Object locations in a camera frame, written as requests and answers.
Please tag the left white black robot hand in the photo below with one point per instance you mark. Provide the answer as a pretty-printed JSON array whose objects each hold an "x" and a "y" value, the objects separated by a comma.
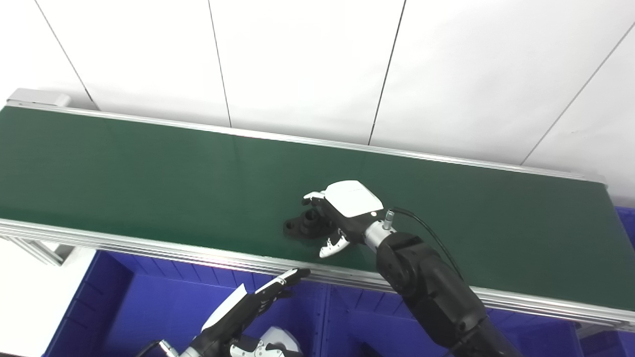
[{"x": 233, "y": 317}]

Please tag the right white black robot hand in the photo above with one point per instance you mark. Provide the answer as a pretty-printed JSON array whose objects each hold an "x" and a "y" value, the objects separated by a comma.
[{"x": 352, "y": 198}]

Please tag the black bracket part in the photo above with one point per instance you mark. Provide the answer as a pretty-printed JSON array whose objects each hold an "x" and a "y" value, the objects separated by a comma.
[{"x": 297, "y": 227}]

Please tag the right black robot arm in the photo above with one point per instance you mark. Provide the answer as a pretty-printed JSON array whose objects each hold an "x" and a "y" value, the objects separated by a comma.
[{"x": 426, "y": 282}]

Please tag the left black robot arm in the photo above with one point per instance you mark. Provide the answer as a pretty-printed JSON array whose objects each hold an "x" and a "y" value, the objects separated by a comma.
[{"x": 186, "y": 352}]

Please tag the white plastic part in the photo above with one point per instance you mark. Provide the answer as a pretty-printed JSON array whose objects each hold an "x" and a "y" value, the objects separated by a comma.
[{"x": 284, "y": 337}]

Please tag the blue bin with white part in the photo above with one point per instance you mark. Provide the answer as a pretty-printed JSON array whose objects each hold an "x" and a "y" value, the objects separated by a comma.
[{"x": 149, "y": 307}]

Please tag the green conveyor belt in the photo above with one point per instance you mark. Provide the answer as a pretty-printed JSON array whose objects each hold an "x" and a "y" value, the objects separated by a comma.
[{"x": 173, "y": 178}]

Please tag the aluminium conveyor leg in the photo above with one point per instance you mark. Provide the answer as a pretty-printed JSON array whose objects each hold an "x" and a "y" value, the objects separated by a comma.
[{"x": 47, "y": 253}]

